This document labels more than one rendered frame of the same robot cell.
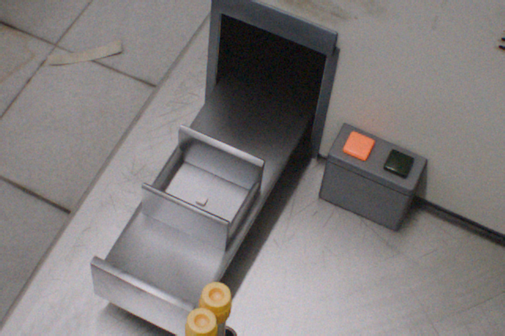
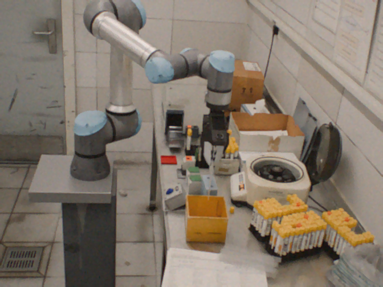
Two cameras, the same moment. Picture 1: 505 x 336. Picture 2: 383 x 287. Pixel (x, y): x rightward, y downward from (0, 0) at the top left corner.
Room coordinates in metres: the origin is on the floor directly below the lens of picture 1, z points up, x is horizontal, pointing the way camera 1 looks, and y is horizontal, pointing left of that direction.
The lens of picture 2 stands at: (-1.50, 0.90, 1.87)
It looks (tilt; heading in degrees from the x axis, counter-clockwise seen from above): 26 degrees down; 332
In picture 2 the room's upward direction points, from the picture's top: 5 degrees clockwise
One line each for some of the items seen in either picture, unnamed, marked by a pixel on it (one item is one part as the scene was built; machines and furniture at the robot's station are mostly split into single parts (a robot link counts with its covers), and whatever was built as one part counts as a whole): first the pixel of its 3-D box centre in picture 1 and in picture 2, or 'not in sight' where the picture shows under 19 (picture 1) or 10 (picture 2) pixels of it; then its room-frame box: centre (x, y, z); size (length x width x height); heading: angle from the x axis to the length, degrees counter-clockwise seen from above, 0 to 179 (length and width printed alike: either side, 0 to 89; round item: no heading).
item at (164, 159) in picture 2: not in sight; (168, 159); (0.19, 0.12, 0.88); 0.07 x 0.07 x 0.01; 71
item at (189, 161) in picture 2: not in sight; (188, 165); (0.06, 0.10, 0.92); 0.05 x 0.04 x 0.06; 70
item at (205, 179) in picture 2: not in sight; (208, 193); (-0.17, 0.12, 0.92); 0.10 x 0.07 x 0.10; 163
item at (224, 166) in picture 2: not in sight; (223, 155); (0.11, -0.09, 0.91); 0.20 x 0.10 x 0.07; 161
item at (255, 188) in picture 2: not in sight; (270, 182); (-0.19, -0.13, 0.94); 0.30 x 0.24 x 0.12; 62
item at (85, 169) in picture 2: not in sight; (90, 159); (0.13, 0.48, 0.97); 0.15 x 0.15 x 0.10
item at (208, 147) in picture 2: not in sight; (207, 150); (-0.27, 0.20, 1.17); 0.06 x 0.03 x 0.09; 158
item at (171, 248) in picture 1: (218, 169); (175, 132); (0.36, 0.02, 0.92); 0.21 x 0.07 x 0.05; 161
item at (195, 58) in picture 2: not in sight; (192, 64); (-0.19, 0.24, 1.43); 0.11 x 0.11 x 0.08; 19
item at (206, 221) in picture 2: not in sight; (205, 218); (-0.31, 0.20, 0.92); 0.13 x 0.13 x 0.10; 68
